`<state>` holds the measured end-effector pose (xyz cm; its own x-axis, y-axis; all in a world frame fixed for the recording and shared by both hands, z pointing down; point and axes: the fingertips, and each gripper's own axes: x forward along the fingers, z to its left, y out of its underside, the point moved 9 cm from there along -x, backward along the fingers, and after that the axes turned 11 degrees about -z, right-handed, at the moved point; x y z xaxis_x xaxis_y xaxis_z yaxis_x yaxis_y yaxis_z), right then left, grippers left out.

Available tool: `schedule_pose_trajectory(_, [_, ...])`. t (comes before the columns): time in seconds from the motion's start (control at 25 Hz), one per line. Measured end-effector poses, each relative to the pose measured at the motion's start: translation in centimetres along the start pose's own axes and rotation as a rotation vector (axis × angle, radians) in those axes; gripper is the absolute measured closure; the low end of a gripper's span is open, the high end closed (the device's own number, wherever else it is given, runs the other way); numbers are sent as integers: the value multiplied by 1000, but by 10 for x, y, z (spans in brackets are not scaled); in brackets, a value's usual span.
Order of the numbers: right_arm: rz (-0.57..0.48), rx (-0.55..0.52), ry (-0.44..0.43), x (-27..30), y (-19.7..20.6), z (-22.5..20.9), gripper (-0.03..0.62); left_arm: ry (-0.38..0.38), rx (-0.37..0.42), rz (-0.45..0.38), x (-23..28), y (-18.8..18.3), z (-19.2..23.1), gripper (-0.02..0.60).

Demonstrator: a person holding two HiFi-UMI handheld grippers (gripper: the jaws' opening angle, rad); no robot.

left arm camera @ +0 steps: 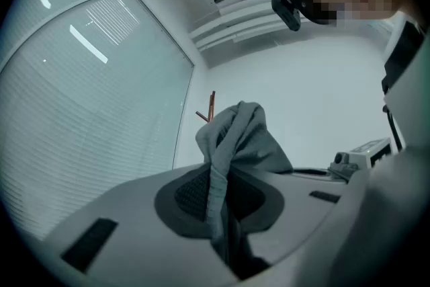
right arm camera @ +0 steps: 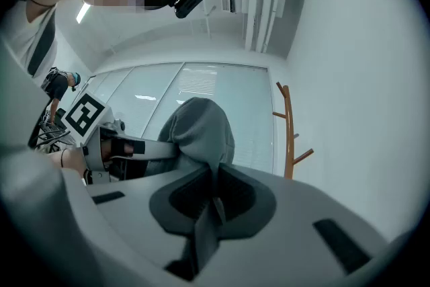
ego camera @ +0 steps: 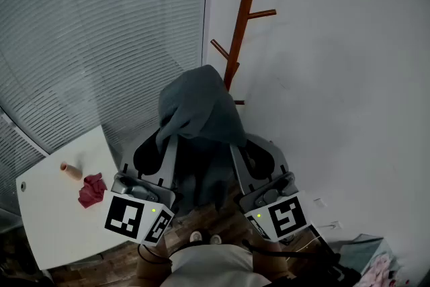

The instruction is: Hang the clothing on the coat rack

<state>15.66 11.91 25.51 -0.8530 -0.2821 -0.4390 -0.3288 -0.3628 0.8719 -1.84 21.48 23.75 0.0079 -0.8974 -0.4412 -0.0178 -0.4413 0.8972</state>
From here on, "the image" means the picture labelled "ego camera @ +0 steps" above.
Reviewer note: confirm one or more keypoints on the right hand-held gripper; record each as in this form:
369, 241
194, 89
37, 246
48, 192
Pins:
285, 216

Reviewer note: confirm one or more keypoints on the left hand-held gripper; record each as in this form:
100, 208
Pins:
122, 216

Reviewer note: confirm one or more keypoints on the grey-blue garment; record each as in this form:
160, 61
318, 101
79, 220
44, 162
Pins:
201, 101

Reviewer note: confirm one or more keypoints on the person's right forearm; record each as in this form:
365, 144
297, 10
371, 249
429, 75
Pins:
270, 265

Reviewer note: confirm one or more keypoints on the person's left forearm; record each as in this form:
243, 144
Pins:
151, 270

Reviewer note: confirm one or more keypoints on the crumpled red cloth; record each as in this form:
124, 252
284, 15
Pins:
91, 191

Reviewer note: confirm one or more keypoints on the person's white shoe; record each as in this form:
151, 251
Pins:
196, 236
215, 239

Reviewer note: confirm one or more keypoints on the tan cylinder tube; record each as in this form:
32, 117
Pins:
71, 171

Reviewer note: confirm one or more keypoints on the person's white shirt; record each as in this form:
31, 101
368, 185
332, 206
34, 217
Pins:
211, 267

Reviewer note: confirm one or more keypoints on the grey window blinds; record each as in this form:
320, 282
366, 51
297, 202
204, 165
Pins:
100, 37

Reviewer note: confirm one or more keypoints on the black bag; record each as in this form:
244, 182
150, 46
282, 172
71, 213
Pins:
339, 274

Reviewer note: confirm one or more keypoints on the pink fabric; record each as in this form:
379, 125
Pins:
381, 272

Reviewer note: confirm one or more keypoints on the white wall socket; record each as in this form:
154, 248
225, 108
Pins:
336, 225
320, 202

